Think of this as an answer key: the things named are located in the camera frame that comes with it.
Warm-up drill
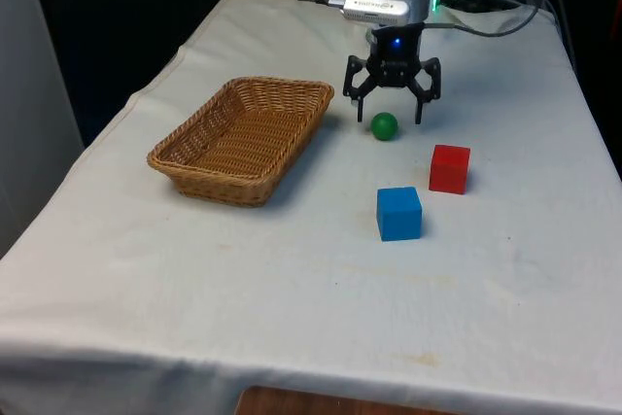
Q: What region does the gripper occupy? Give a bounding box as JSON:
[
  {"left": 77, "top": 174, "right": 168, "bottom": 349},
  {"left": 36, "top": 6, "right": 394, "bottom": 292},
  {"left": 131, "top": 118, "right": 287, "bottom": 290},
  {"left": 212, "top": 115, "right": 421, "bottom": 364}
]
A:
[{"left": 343, "top": 22, "right": 443, "bottom": 125}]

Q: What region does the green ball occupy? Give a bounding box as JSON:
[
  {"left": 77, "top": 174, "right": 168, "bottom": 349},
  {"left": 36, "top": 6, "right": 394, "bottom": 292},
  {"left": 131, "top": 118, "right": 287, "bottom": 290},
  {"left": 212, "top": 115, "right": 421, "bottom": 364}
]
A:
[{"left": 370, "top": 112, "right": 400, "bottom": 142}]

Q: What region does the blue cube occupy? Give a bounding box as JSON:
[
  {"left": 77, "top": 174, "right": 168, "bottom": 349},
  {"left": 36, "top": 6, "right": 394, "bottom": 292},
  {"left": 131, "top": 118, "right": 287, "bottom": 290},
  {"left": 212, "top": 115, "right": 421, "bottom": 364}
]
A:
[{"left": 376, "top": 186, "right": 424, "bottom": 243}]

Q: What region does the wicker basket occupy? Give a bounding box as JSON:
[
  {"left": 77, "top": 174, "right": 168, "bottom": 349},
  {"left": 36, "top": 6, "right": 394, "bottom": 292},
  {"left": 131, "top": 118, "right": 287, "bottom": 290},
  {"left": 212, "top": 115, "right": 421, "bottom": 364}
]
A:
[{"left": 146, "top": 76, "right": 336, "bottom": 209}]

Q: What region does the red cube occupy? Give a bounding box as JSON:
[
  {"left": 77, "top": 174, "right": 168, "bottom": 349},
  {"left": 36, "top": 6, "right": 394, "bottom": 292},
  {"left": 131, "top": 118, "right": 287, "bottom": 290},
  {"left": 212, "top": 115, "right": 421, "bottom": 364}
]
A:
[{"left": 428, "top": 144, "right": 472, "bottom": 195}]

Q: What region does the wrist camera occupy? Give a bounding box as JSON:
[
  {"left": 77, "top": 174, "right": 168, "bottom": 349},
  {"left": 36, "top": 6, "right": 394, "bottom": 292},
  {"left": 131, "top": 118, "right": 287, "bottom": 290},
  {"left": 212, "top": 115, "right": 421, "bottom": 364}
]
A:
[{"left": 327, "top": 0, "right": 410, "bottom": 26}]

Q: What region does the grey cable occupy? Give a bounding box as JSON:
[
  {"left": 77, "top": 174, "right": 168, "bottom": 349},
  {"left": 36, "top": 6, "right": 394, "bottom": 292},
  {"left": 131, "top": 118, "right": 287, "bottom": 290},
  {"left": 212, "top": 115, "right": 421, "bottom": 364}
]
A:
[{"left": 422, "top": 0, "right": 550, "bottom": 40}]

